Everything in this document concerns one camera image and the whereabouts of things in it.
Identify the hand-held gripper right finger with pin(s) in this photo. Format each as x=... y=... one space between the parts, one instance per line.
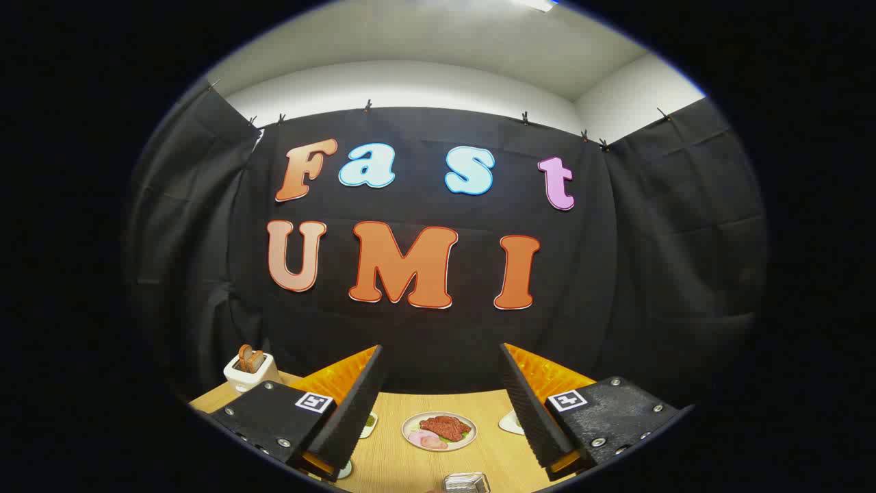
x=527 y=411

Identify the teal round plate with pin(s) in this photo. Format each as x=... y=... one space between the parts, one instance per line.
x=345 y=470

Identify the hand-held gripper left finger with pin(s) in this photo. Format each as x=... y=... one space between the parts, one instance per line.
x=359 y=411

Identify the row of black cloth clips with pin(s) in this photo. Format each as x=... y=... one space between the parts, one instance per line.
x=367 y=105

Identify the brown steak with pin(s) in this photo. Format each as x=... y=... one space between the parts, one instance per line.
x=445 y=427

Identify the pink ham slice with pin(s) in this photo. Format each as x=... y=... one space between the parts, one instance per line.
x=417 y=437
x=435 y=444

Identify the white divided dish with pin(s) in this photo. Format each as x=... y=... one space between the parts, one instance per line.
x=370 y=430

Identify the brown bread slice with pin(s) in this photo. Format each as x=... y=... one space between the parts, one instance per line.
x=243 y=357
x=258 y=361

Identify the white oval plate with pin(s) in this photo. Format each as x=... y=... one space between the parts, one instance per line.
x=410 y=424

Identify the small white dish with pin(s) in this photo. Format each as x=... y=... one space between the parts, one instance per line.
x=510 y=423

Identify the white toaster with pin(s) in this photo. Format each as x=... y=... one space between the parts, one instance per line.
x=250 y=380

